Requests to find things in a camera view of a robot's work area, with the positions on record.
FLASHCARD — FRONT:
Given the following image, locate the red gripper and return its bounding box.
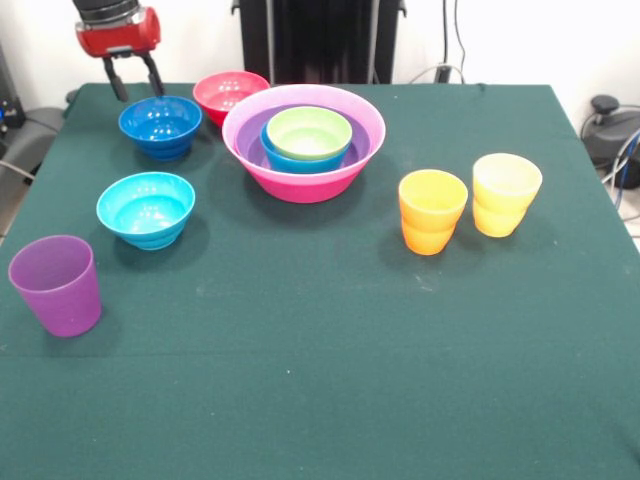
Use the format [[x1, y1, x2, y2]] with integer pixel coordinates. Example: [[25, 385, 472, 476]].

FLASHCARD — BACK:
[[74, 5, 167, 103]]

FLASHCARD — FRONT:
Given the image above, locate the dark blue bowl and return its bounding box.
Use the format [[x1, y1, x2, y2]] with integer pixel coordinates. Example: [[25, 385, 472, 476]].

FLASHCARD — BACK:
[[117, 95, 204, 162]]

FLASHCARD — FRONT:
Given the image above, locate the purple bowl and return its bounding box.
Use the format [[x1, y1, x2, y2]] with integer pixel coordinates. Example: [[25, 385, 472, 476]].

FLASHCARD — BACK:
[[234, 104, 373, 174]]

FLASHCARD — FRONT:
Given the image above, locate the blue ringed flat-bottom bowl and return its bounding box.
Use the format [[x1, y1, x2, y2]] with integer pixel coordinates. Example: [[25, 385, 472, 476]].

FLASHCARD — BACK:
[[259, 124, 351, 175]]

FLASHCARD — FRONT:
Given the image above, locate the green bowl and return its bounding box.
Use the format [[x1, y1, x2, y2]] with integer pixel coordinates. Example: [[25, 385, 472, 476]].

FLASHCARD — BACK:
[[265, 106, 354, 162]]

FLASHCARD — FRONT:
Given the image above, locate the large pink bowl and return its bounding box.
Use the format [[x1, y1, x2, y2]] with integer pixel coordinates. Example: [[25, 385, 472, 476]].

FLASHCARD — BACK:
[[221, 83, 388, 205]]

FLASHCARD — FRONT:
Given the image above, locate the small red-pink bowl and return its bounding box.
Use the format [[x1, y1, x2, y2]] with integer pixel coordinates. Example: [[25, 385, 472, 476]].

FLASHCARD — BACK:
[[192, 70, 272, 128]]

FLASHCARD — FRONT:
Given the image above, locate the black equipment box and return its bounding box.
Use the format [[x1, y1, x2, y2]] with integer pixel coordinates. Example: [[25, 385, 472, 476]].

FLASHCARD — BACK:
[[0, 42, 27, 134]]

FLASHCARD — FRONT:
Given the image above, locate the cyan bowl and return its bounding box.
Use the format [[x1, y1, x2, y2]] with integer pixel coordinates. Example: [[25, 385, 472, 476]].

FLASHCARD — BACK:
[[95, 171, 197, 251]]

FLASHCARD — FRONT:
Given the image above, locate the purple cup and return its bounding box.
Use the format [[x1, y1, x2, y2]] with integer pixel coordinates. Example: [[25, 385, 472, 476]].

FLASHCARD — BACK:
[[7, 234, 103, 339]]

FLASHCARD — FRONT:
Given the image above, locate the dark green tablecloth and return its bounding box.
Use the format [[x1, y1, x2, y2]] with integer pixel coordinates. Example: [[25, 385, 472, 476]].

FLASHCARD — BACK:
[[0, 82, 640, 480]]

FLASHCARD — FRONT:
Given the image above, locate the yellow cup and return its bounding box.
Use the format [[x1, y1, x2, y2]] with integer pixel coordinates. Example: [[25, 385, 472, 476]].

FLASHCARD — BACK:
[[472, 153, 544, 216]]

